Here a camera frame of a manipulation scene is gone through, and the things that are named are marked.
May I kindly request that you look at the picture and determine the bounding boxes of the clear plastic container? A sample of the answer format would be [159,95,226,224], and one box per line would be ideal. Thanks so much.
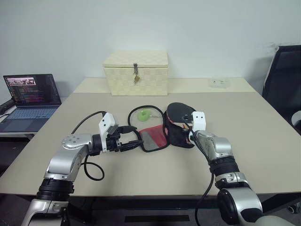
[208,75,233,89]

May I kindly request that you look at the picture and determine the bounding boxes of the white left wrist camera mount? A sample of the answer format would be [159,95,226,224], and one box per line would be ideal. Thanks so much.
[98,113,118,142]

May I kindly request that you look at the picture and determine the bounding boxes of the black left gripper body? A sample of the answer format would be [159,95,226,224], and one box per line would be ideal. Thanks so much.
[105,125,122,153]

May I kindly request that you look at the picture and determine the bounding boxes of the black red paddle case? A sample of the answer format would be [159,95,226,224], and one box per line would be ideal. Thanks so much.
[127,105,197,153]

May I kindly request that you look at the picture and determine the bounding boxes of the open blue laptop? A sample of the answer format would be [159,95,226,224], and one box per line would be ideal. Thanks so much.
[0,73,63,133]

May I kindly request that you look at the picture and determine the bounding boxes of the cream woven storage box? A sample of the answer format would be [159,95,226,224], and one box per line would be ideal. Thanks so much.
[102,50,169,97]

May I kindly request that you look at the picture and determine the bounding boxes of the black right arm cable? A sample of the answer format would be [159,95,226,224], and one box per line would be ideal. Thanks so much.
[181,117,219,226]

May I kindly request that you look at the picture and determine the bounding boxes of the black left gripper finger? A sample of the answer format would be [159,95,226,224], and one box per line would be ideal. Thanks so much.
[118,126,138,135]
[119,140,144,152]

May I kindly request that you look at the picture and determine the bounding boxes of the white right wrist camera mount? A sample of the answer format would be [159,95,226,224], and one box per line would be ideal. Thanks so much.
[191,111,208,133]

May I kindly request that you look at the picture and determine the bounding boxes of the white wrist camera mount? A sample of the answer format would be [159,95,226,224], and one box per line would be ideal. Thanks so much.
[191,111,208,133]
[98,113,118,142]

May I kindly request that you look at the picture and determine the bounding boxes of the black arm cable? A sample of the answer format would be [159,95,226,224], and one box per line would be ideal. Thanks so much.
[71,111,106,182]
[181,117,219,226]

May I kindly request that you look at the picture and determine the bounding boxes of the green ring-shaped object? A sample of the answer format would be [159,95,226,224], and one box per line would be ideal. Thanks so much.
[137,110,152,122]

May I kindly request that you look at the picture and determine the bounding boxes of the black office chair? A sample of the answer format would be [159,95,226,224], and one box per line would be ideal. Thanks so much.
[261,45,301,136]

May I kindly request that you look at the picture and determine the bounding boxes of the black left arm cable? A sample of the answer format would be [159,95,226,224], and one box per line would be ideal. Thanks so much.
[71,111,106,182]

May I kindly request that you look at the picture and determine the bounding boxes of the black object beside laptop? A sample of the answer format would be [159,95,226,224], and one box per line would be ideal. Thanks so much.
[0,99,16,115]

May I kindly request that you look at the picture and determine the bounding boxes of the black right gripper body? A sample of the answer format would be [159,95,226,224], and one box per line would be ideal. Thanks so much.
[182,114,194,132]

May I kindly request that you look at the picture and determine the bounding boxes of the black chair caster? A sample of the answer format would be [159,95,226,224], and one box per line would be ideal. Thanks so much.
[287,204,301,215]

